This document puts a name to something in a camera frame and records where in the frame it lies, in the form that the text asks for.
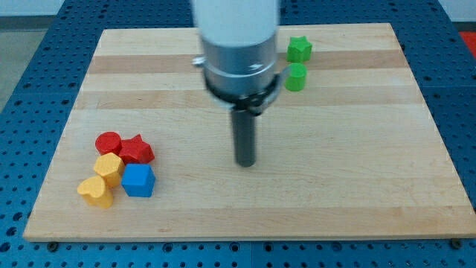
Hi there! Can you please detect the green star block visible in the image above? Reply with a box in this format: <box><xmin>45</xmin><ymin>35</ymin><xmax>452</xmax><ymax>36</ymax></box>
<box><xmin>286</xmin><ymin>36</ymin><xmax>312</xmax><ymax>63</ymax></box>

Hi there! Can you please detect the blue cube block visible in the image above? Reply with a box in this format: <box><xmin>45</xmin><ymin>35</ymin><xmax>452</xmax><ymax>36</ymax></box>
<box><xmin>121</xmin><ymin>164</ymin><xmax>155</xmax><ymax>197</ymax></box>

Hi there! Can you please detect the red star block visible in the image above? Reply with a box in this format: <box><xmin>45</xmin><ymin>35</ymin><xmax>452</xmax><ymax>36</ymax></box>
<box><xmin>119</xmin><ymin>134</ymin><xmax>155</xmax><ymax>165</ymax></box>

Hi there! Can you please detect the yellow hexagon block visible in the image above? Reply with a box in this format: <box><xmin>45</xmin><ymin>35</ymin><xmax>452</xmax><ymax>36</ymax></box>
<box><xmin>94</xmin><ymin>153</ymin><xmax>125</xmax><ymax>188</ymax></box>

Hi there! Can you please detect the green circle block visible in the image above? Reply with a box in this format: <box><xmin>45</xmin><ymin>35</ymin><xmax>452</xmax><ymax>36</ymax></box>
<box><xmin>284</xmin><ymin>63</ymin><xmax>307</xmax><ymax>92</ymax></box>

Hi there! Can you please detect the wooden board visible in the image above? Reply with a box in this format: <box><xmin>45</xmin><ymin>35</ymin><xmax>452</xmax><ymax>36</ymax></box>
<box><xmin>24</xmin><ymin>23</ymin><xmax>475</xmax><ymax>242</ymax></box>

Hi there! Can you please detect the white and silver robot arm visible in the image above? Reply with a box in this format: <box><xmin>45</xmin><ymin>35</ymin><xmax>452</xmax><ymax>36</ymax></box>
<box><xmin>190</xmin><ymin>0</ymin><xmax>289</xmax><ymax>167</ymax></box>

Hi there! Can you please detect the red circle block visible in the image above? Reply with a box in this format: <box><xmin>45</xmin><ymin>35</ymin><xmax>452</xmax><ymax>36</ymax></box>
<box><xmin>94</xmin><ymin>132</ymin><xmax>122</xmax><ymax>155</ymax></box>

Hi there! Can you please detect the yellow heart block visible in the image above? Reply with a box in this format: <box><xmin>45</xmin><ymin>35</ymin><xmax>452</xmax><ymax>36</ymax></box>
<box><xmin>77</xmin><ymin>176</ymin><xmax>114</xmax><ymax>209</ymax></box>

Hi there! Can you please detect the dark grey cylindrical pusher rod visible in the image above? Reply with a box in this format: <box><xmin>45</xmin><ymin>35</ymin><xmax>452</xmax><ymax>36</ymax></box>
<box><xmin>231</xmin><ymin>109</ymin><xmax>256</xmax><ymax>168</ymax></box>

